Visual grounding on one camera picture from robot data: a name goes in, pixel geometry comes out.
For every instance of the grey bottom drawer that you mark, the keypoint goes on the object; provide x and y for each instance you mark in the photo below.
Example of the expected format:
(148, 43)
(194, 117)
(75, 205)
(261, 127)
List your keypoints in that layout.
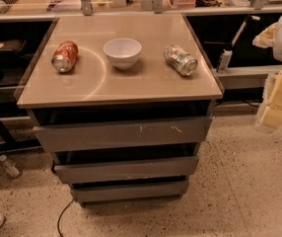
(150, 190)

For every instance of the white ceramic bowl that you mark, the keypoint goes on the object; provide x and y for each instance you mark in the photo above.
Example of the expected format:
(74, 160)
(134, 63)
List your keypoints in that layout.
(122, 53)

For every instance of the grey middle drawer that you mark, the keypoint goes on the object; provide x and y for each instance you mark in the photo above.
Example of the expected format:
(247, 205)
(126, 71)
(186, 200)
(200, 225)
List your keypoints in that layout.
(127, 170)

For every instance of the grey drawer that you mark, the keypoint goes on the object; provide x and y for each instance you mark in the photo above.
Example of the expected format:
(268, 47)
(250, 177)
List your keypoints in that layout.
(118, 134)
(150, 190)
(127, 170)

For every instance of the grey drawer cabinet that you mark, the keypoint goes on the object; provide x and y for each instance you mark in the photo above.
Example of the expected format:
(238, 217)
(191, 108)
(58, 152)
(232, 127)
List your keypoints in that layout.
(96, 91)

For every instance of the white handheld tool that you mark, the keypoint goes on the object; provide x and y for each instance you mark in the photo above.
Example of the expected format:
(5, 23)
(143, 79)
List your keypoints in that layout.
(226, 54)

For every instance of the clear plastic bottle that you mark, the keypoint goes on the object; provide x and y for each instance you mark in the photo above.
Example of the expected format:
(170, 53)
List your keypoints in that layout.
(10, 167)

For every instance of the orange soda can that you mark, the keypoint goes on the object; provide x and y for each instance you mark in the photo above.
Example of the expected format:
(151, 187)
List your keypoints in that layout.
(65, 56)

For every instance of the silver green soda can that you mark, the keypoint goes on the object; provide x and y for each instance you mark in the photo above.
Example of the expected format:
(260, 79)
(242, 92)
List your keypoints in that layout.
(181, 61)

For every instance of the grey top drawer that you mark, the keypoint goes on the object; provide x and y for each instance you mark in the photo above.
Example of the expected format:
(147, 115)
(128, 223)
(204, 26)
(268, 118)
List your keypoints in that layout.
(118, 134)

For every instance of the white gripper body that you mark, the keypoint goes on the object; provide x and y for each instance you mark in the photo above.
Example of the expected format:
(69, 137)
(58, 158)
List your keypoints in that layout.
(267, 90)

